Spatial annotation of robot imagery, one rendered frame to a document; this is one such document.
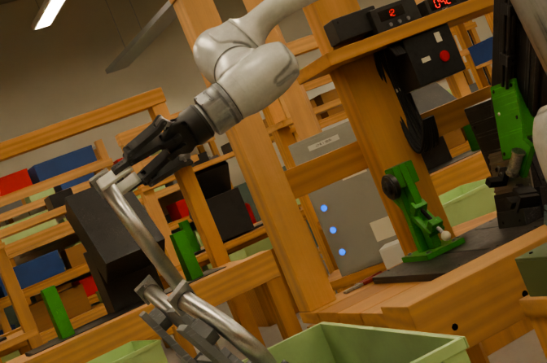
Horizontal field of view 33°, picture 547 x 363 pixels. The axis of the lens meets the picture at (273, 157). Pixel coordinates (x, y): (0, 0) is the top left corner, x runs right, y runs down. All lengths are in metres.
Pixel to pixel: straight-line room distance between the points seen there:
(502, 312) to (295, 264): 0.68
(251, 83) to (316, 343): 0.57
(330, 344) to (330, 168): 0.96
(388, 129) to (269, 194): 0.43
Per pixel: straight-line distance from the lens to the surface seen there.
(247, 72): 1.78
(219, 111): 1.77
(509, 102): 2.65
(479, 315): 2.21
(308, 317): 2.71
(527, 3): 1.71
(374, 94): 2.83
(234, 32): 1.90
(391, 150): 2.82
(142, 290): 1.78
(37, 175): 9.19
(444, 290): 2.17
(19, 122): 12.44
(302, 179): 2.79
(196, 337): 1.38
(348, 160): 2.86
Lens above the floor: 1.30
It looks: 1 degrees up
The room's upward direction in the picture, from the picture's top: 22 degrees counter-clockwise
